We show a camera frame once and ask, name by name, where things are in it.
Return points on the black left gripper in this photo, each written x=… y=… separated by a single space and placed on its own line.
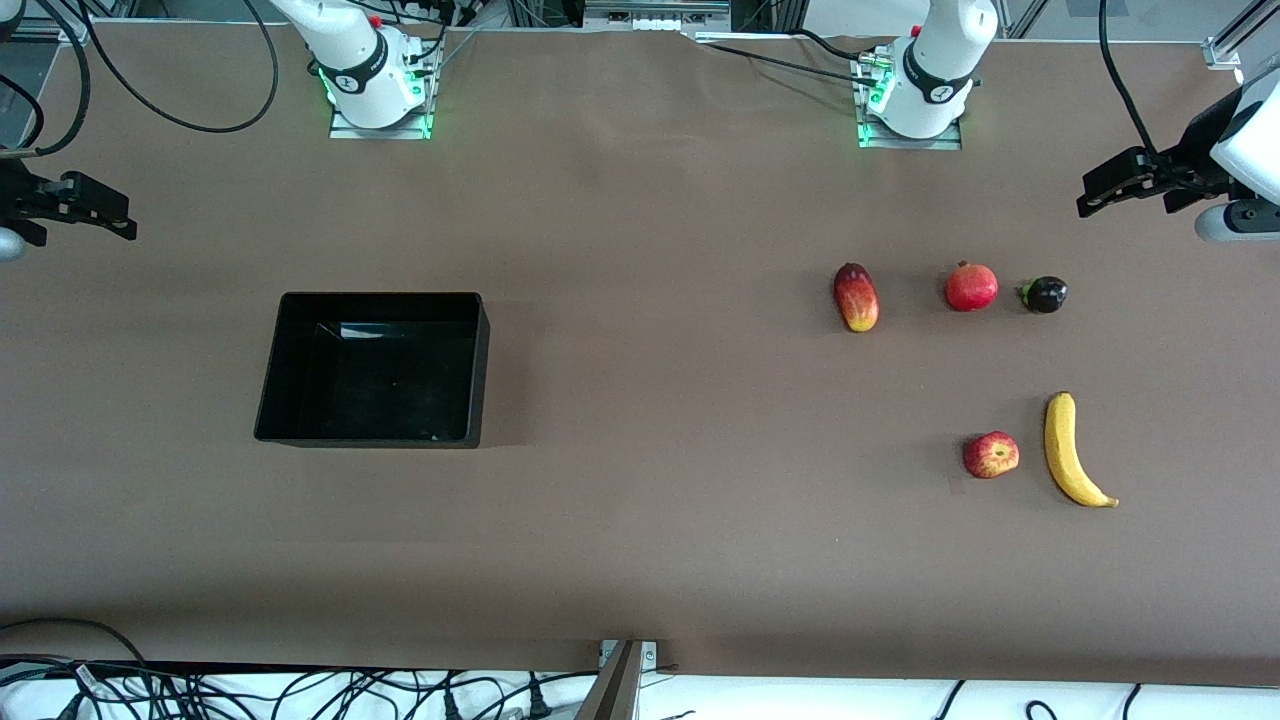
x=1197 y=148

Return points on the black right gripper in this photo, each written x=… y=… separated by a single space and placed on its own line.
x=16 y=190

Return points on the yellow banana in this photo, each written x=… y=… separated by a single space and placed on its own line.
x=1060 y=440

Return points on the red yellow apple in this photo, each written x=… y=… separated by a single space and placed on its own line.
x=990 y=455

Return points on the black rectangular plastic box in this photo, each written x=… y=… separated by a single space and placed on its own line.
x=370 y=385

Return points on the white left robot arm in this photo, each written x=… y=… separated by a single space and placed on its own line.
x=935 y=70

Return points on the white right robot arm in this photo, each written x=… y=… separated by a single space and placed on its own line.
x=360 y=60

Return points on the dark purple eggplant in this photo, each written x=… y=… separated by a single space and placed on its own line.
x=1046 y=295

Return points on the red pomegranate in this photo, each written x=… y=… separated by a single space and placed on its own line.
x=971 y=288

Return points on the red yellow mango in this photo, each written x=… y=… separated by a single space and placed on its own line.
x=856 y=298

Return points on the white power strip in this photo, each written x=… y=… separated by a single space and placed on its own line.
x=655 y=20

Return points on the brown paper table cover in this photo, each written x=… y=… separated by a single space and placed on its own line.
x=640 y=550

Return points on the grey metal beam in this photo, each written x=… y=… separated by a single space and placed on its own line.
x=610 y=695

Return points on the aluminium frame corner profile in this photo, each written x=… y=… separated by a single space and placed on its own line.
x=1222 y=50

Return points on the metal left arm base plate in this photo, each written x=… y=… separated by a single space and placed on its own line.
x=940 y=143

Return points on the silver metal bracket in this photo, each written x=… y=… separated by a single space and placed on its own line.
x=650 y=655

